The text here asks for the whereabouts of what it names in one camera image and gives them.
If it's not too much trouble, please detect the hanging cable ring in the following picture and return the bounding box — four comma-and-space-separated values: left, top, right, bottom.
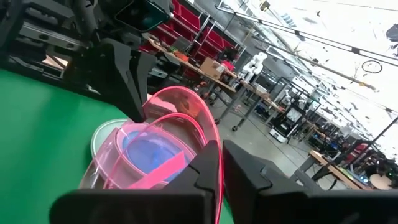
361, 59, 384, 75

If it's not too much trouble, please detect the blue transparent plate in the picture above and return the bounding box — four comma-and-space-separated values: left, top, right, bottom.
122, 129, 189, 183

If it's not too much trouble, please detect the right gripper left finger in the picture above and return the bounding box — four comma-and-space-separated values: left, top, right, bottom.
49, 140, 220, 224

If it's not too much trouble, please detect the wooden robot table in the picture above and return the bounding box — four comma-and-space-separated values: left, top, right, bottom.
308, 149, 374, 191

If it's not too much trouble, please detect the mobile robot cart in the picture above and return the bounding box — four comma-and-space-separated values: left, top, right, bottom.
269, 93, 321, 144

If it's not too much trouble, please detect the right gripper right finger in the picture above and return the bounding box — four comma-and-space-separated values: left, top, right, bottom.
223, 139, 398, 224

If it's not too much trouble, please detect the red bin shelf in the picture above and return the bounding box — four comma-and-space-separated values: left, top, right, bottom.
139, 0, 246, 63

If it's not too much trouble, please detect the wooden table side board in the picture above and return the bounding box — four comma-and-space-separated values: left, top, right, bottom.
42, 55, 68, 70

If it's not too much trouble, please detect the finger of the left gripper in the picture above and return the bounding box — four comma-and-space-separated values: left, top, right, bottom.
132, 52, 158, 103
67, 39, 147, 124

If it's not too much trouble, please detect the pink transparent plate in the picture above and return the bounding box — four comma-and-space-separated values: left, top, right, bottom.
141, 85, 224, 224
79, 113, 208, 190

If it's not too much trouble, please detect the long wooden workbench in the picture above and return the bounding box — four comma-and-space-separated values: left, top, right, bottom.
142, 32, 239, 94

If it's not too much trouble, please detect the cardboard box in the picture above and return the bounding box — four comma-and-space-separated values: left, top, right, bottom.
200, 57, 226, 80

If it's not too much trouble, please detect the rolling metal table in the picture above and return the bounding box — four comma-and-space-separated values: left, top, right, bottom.
214, 79, 285, 132

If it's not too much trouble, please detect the small white plate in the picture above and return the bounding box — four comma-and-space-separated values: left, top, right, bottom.
90, 118, 130, 159

